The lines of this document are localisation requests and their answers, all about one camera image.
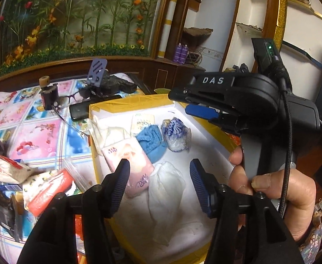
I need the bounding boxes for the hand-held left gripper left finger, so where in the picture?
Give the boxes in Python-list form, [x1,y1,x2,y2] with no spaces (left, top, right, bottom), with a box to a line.
[16,159,131,264]

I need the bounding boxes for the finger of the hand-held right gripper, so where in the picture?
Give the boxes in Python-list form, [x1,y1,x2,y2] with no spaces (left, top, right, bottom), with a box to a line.
[185,103,241,132]
[168,73,234,108]

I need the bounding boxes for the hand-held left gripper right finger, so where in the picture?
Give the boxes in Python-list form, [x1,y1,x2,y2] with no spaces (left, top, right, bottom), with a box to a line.
[190,158,304,264]

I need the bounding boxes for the pink tissue pack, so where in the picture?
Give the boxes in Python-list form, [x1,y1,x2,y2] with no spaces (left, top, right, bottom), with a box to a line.
[102,137,154,198]

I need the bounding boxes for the blue-printed plastic bag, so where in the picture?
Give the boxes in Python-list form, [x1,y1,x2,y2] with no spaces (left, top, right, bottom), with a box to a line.
[161,118,191,152]

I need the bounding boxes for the white plastic bag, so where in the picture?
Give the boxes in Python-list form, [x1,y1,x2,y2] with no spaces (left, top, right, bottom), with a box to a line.
[147,161,187,246]

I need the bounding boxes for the yellow cardboard box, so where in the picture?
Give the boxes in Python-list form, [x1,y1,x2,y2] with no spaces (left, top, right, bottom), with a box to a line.
[88,93,242,264]

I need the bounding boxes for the white cloth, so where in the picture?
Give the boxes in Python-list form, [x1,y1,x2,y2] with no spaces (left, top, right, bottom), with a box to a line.
[91,114,131,154]

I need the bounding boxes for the blue knit cloth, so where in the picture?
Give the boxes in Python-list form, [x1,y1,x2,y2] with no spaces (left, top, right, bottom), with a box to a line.
[136,125,167,162]

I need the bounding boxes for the small white packet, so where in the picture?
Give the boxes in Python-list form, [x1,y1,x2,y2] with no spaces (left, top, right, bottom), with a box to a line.
[131,113,154,138]

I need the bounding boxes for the red and white packet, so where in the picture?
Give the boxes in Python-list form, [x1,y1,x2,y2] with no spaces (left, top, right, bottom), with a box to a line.
[27,169,75,216]

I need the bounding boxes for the floral printed packet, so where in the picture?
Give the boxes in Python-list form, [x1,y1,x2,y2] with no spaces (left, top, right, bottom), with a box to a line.
[22,170,65,198]

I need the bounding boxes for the blue tissue pack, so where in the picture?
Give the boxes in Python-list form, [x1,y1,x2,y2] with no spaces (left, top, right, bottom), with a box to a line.
[0,184,22,192]

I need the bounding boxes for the white snack bag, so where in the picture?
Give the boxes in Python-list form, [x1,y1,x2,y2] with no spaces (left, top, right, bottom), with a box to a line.
[0,152,35,185]

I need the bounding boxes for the black packet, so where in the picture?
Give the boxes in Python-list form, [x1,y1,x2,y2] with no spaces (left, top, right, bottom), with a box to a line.
[0,173,22,242]

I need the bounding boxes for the person's right hand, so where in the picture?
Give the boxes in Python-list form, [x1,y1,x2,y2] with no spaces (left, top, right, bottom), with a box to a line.
[228,146,317,242]

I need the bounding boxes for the wooden sideboard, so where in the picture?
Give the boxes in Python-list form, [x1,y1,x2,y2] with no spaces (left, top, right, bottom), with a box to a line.
[0,56,208,99]

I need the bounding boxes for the clear zip bag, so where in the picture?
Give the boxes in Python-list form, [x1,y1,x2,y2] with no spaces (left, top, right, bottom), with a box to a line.
[62,159,95,191]

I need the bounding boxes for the white and yellow roll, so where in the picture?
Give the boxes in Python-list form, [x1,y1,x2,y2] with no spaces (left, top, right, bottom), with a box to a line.
[158,0,179,59]

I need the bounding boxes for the black smartphone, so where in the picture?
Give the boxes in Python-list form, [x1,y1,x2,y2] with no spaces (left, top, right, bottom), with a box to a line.
[69,95,123,122]

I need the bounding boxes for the black pouch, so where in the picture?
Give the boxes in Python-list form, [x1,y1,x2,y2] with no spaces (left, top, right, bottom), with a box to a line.
[91,73,138,95]

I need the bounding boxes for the dark-framed eyeglasses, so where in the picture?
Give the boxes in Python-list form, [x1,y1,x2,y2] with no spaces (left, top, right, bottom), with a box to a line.
[52,90,91,138]

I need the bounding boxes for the printed fruit tablecloth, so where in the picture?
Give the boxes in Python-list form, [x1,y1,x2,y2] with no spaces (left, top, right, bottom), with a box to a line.
[0,78,147,264]

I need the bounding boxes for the purple phone stand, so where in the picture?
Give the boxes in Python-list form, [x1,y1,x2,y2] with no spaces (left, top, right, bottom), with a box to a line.
[87,58,108,84]

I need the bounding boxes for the dark bottle with cork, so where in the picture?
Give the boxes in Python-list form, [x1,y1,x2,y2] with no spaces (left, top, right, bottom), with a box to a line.
[39,76,59,111]

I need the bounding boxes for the flower display panel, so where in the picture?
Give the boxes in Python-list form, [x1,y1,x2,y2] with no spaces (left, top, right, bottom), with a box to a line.
[0,0,172,79]

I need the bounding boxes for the small wire basket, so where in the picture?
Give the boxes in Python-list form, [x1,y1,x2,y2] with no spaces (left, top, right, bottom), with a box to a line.
[188,51,203,66]

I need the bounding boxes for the black braided cable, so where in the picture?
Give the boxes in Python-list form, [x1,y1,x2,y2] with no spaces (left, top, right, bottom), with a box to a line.
[271,56,295,220]

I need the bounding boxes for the brown wall shelf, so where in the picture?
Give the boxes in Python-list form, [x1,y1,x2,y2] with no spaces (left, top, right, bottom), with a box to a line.
[183,27,212,46]

